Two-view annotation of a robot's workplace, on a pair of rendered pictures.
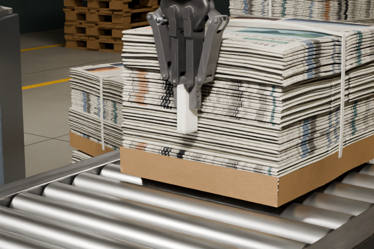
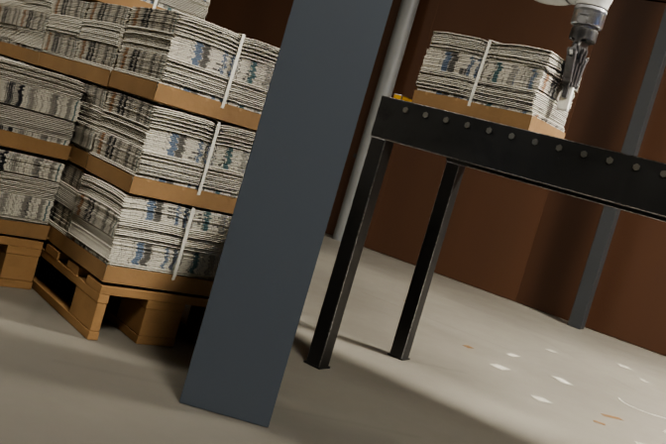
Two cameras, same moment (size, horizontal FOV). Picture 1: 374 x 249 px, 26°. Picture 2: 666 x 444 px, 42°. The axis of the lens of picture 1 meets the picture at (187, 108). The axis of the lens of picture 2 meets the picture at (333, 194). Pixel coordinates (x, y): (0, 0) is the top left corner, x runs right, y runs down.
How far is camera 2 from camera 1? 3.08 m
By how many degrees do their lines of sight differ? 92
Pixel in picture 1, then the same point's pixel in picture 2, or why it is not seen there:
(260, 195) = not seen: hidden behind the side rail
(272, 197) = not seen: hidden behind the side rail
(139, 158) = (536, 123)
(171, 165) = (544, 127)
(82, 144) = (181, 99)
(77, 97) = (182, 47)
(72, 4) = not seen: outside the picture
